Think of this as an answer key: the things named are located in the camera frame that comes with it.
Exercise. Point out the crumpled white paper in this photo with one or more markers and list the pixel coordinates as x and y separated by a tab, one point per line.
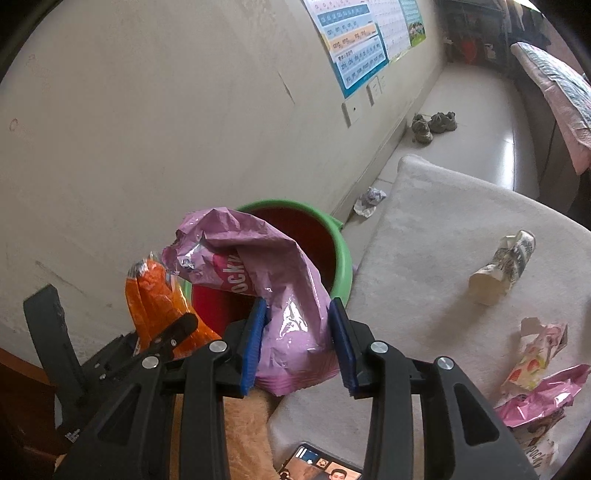
369	199

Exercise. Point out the brown wooden furniture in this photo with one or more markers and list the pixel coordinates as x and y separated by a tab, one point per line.
23	406

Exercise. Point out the strawberry print wrapper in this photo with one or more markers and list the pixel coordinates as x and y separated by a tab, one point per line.
531	364

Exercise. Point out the grey-brown shoe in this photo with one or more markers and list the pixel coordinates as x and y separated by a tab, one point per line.
443	121
422	128

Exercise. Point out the pink blanket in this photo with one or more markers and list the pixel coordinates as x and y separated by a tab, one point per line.
565	110

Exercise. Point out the grey bed base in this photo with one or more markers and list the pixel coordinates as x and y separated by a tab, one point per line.
535	143

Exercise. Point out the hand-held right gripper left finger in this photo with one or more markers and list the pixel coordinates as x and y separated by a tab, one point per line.
254	344

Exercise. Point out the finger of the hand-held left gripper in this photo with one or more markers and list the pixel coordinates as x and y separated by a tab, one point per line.
178	330

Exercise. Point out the grey plush mat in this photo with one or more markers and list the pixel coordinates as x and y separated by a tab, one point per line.
438	258

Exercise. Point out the crumpled shiny pink wrapper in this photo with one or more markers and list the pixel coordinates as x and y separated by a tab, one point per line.
540	398

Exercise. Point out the white chart wall poster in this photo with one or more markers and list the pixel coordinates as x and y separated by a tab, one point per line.
390	27

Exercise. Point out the orange snack bag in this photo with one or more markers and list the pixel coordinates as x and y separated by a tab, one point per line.
157	300

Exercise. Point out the person's left forearm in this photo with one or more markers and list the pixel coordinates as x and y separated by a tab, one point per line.
244	429

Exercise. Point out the pink snack bag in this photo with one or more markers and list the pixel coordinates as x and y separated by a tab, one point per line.
286	277

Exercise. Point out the orange-red object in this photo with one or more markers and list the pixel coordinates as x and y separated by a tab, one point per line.
468	51

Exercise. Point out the smartphone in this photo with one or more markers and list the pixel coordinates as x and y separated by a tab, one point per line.
318	464

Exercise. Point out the green wall poster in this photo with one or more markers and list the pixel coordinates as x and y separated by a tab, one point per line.
414	23

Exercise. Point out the green bucket with red inside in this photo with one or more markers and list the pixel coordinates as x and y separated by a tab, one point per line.
318	240

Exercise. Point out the large white wall plate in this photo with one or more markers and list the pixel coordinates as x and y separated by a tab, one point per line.
352	114

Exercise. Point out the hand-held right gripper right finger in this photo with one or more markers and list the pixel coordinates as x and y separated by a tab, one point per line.
342	346

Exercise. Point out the blue chart wall poster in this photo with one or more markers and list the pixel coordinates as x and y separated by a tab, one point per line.
351	41

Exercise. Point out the pale pink snack packet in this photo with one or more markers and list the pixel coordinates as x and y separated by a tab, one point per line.
540	445

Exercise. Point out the crushed paper cup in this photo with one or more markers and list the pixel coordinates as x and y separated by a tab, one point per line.
501	270

